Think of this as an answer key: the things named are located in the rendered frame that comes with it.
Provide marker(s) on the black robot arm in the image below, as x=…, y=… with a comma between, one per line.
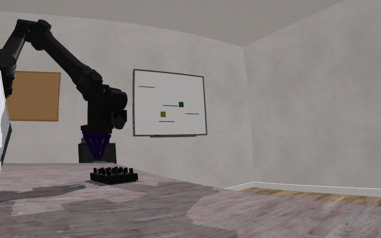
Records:
x=91, y=87

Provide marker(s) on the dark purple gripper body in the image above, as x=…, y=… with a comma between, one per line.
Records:
x=94, y=121

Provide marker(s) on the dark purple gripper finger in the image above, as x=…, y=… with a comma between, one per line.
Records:
x=94, y=137
x=99, y=143

